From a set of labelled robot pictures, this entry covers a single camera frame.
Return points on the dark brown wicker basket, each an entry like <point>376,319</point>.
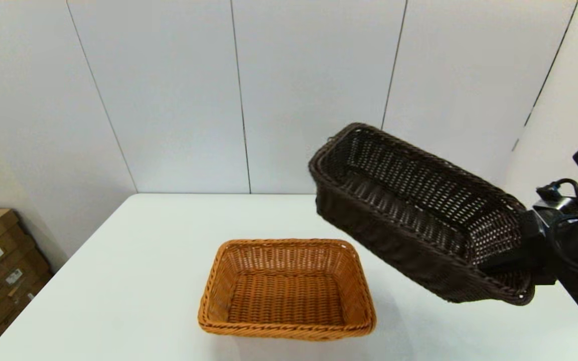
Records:
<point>394,245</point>

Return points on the orange wicker basket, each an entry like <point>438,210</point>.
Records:
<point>284,301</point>

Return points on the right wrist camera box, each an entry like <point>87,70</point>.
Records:
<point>560,205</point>

